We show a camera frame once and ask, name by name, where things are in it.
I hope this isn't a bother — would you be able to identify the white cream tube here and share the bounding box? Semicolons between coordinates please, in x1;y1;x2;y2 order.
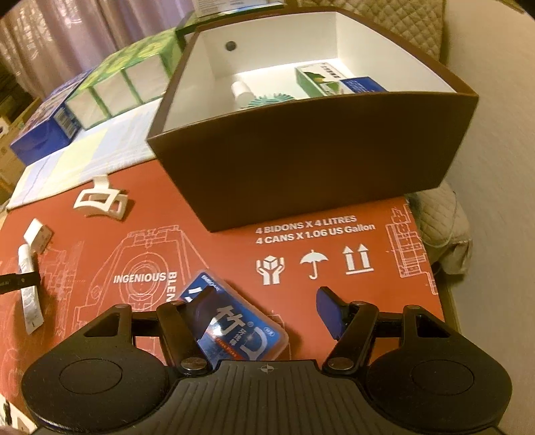
18;244;43;334

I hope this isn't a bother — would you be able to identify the small white charger plug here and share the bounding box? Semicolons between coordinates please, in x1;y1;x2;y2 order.
24;219;53;254

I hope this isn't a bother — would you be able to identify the blue toothpick case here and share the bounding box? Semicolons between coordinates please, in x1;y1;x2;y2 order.
180;271;289;366

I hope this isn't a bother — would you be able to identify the cream hair claw clip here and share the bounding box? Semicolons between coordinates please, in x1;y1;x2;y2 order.
73;175;128;220

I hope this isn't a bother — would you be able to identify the small white pill bottle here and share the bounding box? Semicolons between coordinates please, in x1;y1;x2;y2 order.
231;81;256;109

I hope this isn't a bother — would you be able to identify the mint handheld fan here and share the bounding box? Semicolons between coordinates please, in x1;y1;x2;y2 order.
246;93;295;109

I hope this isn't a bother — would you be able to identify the green medicine box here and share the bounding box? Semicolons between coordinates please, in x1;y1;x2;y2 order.
296;63;354;98

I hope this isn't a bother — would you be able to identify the blue medicine box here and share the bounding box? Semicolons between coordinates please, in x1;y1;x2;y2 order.
339;76;386;94

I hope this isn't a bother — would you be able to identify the red Motul cardboard mat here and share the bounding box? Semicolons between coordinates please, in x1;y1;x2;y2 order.
1;161;442;407

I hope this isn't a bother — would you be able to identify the brown cardboard box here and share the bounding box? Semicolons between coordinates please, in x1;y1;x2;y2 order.
0;98;42;204

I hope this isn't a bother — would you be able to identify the grey towel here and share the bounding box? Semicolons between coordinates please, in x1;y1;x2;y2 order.
405;181;472;275

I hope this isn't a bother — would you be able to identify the blue printed carton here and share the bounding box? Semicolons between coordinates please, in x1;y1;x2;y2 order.
10;69;93;166

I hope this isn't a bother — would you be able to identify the pastel plaid cloth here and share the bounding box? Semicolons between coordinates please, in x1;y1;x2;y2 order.
6;99;162;210

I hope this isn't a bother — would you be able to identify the brown open storage box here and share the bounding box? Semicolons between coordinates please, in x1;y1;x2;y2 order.
147;7;478;232

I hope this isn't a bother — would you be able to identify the green tissue pack bundle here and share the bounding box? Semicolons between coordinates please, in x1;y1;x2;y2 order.
66;28;181;129

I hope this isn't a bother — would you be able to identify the pink curtain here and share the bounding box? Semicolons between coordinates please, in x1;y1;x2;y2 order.
1;0;193;98

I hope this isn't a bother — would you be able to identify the beige quilted cover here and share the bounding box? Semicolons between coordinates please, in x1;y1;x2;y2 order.
298;0;445;61

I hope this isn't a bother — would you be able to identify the white product carton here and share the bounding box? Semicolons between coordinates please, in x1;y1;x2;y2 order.
192;0;284;17

